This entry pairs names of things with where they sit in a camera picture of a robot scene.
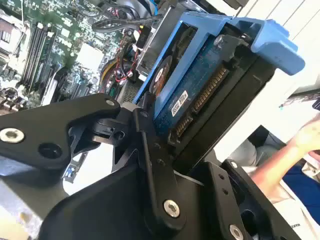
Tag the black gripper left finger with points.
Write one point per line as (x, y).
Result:
(50, 125)

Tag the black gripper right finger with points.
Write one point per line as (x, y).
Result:
(220, 190)

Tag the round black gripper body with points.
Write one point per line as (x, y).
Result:
(105, 212)

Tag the hard disk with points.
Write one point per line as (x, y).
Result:
(190, 82)

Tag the person's bare hand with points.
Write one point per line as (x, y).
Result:
(311, 135)

